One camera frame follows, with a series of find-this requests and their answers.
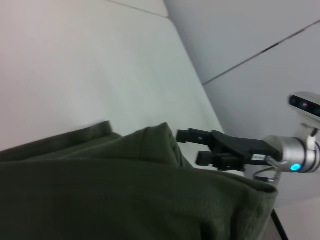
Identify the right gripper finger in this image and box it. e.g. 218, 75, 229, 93
195, 149, 246, 173
176, 127, 216, 147

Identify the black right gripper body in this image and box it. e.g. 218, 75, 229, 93
211, 130, 280, 168

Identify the dark green printed t-shirt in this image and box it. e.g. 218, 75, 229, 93
0, 120, 279, 240

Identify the right arm cable with connector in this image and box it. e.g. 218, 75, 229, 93
253, 155, 289, 184

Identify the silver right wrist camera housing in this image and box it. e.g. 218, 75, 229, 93
288, 91, 320, 141

